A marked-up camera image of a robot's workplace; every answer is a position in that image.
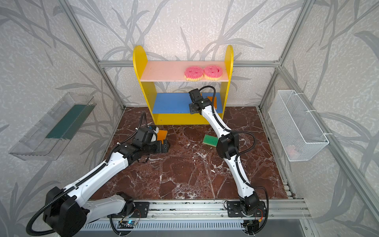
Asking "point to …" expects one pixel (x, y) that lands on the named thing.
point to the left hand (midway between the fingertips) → (164, 145)
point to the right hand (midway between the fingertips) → (197, 106)
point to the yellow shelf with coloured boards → (173, 108)
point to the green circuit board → (126, 224)
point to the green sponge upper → (210, 140)
